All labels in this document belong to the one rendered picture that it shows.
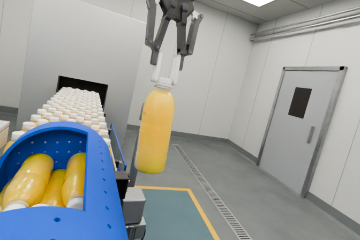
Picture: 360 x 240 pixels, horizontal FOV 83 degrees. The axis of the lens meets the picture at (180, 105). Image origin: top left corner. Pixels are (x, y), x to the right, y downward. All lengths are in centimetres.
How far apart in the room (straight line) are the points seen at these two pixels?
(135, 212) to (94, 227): 76
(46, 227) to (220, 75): 541
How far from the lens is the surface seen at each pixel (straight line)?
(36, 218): 31
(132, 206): 105
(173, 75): 47
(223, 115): 578
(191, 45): 49
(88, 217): 33
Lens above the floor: 142
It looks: 6 degrees down
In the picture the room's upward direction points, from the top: 13 degrees clockwise
